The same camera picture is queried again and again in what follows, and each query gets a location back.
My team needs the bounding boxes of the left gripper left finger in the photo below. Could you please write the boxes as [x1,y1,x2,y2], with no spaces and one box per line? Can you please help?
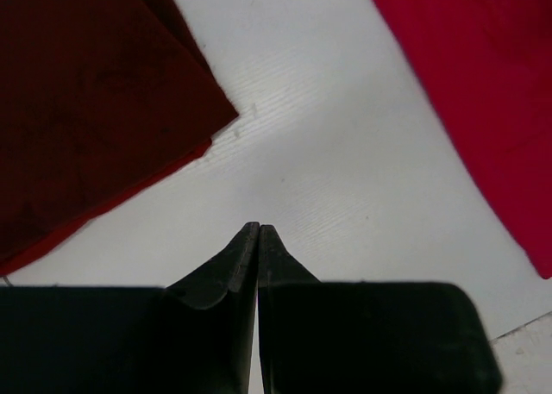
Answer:
[1,222,260,393]

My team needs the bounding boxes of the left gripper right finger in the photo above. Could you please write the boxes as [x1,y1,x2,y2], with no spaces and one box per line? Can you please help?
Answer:
[258,225,503,393]

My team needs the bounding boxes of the bright red t shirt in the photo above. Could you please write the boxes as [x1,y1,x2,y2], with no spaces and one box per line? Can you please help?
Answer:
[373,0,551,278]

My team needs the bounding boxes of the dark red folded t shirt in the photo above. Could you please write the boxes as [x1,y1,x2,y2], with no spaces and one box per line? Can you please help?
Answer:
[1,0,237,275]

